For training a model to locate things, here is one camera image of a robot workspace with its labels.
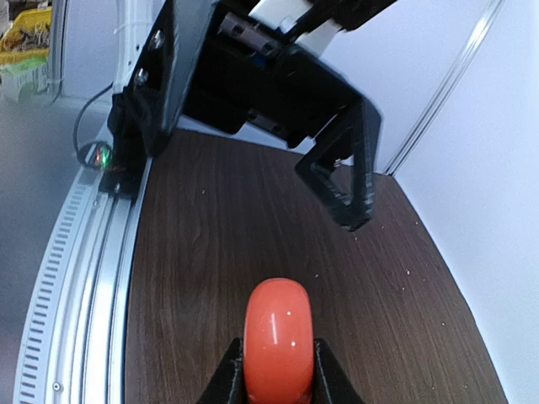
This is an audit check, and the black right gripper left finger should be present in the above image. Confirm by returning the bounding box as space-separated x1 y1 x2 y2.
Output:
197 338 244 404

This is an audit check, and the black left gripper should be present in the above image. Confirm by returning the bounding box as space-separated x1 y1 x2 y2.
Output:
138 1 389 156

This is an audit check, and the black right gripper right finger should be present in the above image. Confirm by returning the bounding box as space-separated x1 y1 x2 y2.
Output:
312 338 366 404

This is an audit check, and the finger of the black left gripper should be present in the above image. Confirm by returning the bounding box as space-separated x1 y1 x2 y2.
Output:
295 99 382 231

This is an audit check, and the orange earbud charging case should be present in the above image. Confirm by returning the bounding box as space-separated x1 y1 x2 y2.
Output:
243 278 314 403

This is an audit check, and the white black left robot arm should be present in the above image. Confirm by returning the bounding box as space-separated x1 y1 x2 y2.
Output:
101 1 388 231

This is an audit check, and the yellow box outside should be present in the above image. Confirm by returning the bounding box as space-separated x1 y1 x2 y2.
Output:
0 6 54 102

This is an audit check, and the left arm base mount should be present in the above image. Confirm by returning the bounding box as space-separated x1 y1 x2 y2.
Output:
99 93 147 201

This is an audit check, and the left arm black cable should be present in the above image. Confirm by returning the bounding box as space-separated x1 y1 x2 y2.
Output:
72 82 117 169

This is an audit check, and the right aluminium corner post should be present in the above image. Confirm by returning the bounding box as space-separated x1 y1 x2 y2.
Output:
382 0 505 176

